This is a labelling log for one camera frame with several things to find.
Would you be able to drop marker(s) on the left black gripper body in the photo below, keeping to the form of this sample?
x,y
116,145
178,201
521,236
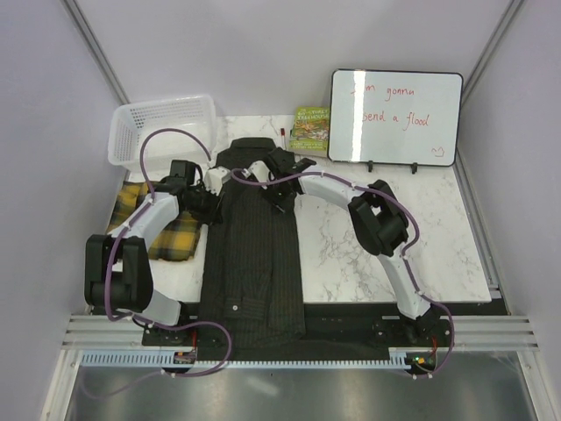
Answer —
x,y
204,205

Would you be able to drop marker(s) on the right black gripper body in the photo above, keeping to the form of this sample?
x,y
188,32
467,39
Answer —
x,y
276,195

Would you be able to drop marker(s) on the black pinstriped long sleeve shirt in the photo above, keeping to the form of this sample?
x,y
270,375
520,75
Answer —
x,y
252,278

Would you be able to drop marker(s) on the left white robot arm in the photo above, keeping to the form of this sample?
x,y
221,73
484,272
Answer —
x,y
118,276

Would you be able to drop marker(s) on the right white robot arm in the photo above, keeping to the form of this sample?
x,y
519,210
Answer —
x,y
382,226

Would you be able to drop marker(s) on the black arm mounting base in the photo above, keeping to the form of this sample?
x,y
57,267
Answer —
x,y
333,326

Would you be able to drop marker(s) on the yellow plaid folded shirt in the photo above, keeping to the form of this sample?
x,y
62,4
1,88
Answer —
x,y
179,239

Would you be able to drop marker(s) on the green children's book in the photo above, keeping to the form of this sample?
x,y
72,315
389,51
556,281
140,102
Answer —
x,y
310,132

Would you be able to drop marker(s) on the red whiteboard marker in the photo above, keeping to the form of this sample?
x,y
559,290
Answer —
x,y
283,138

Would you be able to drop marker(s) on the white plastic basket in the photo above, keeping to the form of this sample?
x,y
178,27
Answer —
x,y
190,132

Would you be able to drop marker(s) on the whiteboard with red writing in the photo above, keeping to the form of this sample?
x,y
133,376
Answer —
x,y
394,117

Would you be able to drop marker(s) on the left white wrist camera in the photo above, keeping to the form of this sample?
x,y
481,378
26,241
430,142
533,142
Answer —
x,y
215,178

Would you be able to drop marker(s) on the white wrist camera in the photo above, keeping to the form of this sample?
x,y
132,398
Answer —
x,y
215,178
257,172

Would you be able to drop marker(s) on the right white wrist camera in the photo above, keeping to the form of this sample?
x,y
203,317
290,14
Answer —
x,y
257,172

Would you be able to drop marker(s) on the white slotted cable duct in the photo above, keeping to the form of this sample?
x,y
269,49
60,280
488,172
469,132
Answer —
x,y
177,359

